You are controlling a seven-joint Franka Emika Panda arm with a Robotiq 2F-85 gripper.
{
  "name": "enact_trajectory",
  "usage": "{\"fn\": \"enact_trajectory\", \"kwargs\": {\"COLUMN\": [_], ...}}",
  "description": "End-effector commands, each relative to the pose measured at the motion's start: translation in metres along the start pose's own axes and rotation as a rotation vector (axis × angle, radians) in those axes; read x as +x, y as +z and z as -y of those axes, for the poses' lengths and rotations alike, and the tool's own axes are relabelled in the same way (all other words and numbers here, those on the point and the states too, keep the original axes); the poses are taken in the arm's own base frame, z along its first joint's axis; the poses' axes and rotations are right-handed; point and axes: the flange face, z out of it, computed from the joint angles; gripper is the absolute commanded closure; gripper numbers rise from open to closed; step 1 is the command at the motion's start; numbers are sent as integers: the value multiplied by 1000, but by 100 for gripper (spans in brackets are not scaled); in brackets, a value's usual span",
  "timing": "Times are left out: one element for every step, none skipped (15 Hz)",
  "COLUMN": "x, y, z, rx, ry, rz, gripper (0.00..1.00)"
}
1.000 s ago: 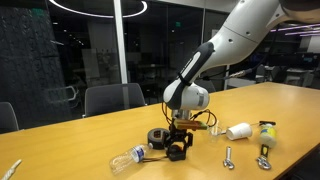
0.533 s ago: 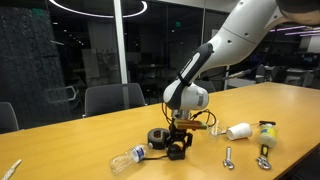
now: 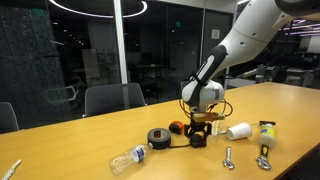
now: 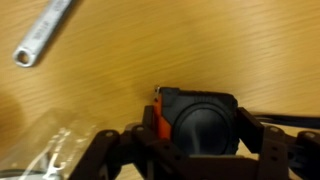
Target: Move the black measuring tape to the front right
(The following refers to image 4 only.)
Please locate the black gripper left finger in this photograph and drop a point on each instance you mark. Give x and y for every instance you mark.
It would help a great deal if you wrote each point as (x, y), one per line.
(150, 143)

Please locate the small silver adjustable wrench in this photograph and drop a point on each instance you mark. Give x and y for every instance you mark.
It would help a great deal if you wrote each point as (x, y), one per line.
(41, 30)

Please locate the black orange measuring tape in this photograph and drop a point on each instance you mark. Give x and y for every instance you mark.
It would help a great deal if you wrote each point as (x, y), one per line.
(200, 126)

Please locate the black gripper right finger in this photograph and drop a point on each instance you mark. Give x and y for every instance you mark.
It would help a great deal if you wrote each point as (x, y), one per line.
(250, 128)

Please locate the clear plastic cup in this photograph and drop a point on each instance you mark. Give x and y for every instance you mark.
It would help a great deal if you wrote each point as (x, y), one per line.
(50, 150)

